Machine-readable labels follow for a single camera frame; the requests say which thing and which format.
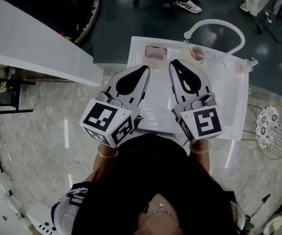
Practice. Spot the patterned round plate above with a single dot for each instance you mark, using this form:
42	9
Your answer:
266	125

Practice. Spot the pink pump dispenser bottle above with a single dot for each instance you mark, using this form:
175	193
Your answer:
244	65

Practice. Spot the white panel with black dots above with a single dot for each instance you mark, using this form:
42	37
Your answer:
36	219

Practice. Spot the pink cup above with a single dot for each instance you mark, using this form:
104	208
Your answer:
198	54

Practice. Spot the person's black white shirt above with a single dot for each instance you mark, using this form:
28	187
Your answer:
65	214

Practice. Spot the gold bangle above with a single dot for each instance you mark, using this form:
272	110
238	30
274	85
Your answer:
105	156

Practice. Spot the pink soap dish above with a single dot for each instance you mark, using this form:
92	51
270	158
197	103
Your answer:
165	55

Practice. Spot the white square pillar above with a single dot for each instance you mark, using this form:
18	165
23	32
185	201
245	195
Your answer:
21	38

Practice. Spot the white plastic sink basin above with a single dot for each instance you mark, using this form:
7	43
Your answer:
160	99

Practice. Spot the black round wheel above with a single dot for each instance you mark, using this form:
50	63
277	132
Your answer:
92	21

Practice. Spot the pale pink bangle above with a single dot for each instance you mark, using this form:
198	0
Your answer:
199	152

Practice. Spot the white power strip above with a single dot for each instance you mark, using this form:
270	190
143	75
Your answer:
267	15

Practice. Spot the person's left forearm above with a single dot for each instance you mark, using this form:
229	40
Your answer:
99	164

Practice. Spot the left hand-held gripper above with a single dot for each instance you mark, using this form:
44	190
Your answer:
101	116

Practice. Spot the black tripod stick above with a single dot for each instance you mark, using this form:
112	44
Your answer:
266	197

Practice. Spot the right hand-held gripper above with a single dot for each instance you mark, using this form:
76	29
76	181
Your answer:
204	121

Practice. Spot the teal headed toothbrush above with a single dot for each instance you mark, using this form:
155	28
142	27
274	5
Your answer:
186	42

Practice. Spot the person's chest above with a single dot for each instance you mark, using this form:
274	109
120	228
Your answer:
155	219

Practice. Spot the pale purple soap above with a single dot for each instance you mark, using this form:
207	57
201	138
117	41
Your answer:
153	51

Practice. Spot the white curved faucet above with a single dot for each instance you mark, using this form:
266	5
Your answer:
228	25

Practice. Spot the person's right forearm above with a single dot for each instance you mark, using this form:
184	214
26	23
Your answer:
203	163

